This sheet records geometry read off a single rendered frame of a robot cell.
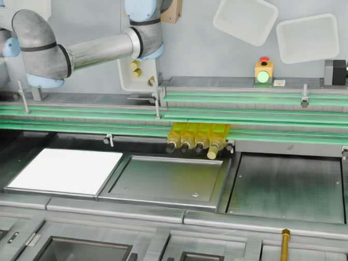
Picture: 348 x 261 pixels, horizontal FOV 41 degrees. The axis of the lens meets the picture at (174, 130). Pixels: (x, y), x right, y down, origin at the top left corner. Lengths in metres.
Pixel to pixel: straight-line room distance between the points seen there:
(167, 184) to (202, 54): 0.59
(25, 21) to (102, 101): 0.75
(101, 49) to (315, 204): 0.95
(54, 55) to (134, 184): 0.63
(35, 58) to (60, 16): 0.71
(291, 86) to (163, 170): 0.63
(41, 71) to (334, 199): 1.13
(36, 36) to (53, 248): 0.74
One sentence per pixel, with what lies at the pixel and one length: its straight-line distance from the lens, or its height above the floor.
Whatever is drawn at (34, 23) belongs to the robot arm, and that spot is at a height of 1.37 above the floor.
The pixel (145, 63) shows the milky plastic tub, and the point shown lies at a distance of 2.12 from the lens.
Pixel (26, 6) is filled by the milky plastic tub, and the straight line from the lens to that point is 2.29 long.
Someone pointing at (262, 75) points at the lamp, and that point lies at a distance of 1.94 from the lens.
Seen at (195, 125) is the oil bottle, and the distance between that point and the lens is 1.94.
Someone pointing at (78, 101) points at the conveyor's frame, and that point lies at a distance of 2.25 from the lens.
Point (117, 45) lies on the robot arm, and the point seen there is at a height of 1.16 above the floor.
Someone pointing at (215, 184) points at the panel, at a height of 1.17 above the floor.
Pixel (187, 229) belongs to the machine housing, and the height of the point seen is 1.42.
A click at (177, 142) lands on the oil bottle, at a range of 1.88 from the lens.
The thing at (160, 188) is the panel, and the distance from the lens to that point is 1.85.
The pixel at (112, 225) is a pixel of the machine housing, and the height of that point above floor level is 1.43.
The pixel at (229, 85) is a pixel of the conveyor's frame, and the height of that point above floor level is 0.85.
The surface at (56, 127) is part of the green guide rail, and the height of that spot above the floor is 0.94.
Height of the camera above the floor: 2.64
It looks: 57 degrees down
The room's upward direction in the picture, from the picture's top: 151 degrees counter-clockwise
